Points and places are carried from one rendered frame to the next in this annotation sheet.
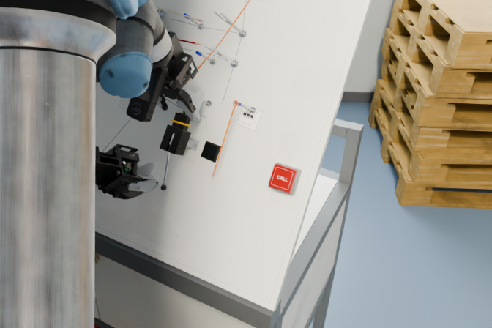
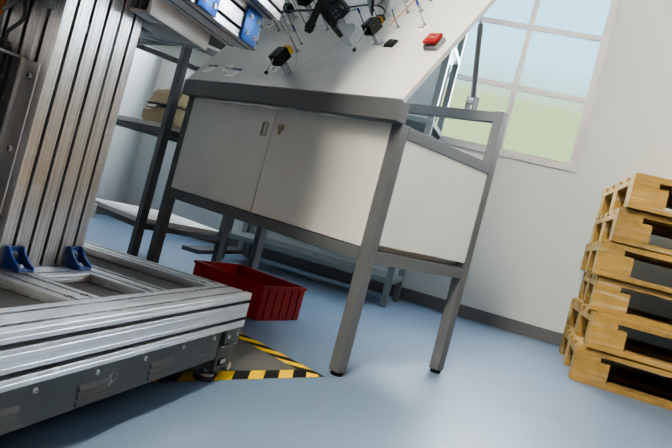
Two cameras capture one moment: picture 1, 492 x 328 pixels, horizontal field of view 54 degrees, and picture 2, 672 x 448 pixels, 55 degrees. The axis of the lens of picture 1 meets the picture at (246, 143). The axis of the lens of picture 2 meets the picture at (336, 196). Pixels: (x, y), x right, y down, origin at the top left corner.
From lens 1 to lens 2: 1.85 m
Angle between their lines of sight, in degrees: 39
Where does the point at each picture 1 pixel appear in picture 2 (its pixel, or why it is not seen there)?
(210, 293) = (361, 101)
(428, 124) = (605, 273)
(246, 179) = (408, 50)
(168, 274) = (336, 98)
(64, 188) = not seen: outside the picture
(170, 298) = (325, 145)
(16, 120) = not seen: outside the picture
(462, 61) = (636, 200)
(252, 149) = (418, 39)
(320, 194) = not seen: hidden behind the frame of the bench
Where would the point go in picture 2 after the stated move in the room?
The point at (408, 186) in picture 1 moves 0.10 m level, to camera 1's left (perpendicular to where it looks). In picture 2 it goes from (580, 350) to (558, 344)
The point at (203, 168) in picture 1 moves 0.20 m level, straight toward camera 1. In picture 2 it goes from (383, 51) to (376, 33)
